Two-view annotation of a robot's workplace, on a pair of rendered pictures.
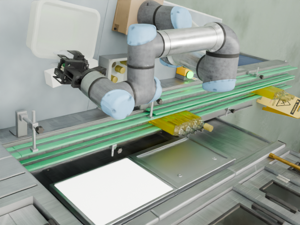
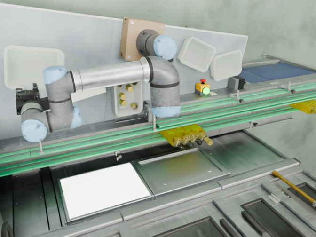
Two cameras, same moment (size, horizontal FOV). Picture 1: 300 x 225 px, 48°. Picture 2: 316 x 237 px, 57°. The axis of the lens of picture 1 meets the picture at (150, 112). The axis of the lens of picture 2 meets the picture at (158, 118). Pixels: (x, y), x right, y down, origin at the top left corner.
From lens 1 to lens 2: 0.65 m
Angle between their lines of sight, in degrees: 21
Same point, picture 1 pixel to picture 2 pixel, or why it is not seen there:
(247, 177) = (233, 193)
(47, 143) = (56, 147)
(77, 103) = (93, 115)
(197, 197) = (169, 205)
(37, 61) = not seen: hidden behind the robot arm
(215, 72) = (154, 100)
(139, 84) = (55, 114)
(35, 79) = not seen: hidden behind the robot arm
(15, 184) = not seen: outside the picture
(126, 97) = (33, 126)
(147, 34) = (52, 76)
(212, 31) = (137, 66)
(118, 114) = (29, 138)
